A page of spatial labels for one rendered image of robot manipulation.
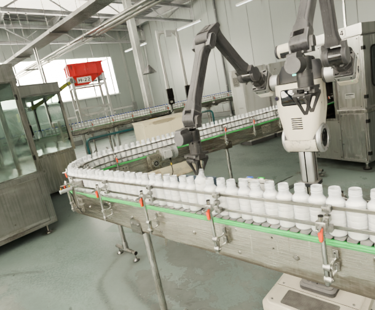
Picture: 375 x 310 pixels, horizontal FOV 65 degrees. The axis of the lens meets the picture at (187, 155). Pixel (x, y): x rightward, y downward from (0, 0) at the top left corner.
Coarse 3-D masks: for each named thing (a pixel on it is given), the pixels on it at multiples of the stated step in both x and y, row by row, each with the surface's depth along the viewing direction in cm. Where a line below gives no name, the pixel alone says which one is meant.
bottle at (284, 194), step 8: (280, 184) 110; (280, 192) 108; (288, 192) 107; (288, 200) 106; (280, 208) 108; (288, 208) 107; (280, 216) 109; (288, 216) 107; (280, 224) 111; (288, 224) 108
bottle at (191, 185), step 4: (192, 176) 141; (188, 180) 139; (192, 180) 139; (188, 184) 139; (192, 184) 139; (188, 188) 139; (192, 188) 138; (188, 196) 140; (192, 196) 139; (196, 196) 139; (188, 200) 142; (192, 200) 139; (196, 200) 139; (192, 208) 141; (196, 208) 140; (200, 208) 141
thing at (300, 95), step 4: (296, 92) 108; (300, 92) 108; (292, 96) 107; (296, 96) 106; (300, 96) 105; (304, 96) 104; (308, 96) 103; (296, 100) 107; (308, 100) 104; (296, 104) 108; (300, 104) 107; (308, 104) 105; (300, 108) 108; (308, 108) 106; (304, 112) 107; (308, 112) 107
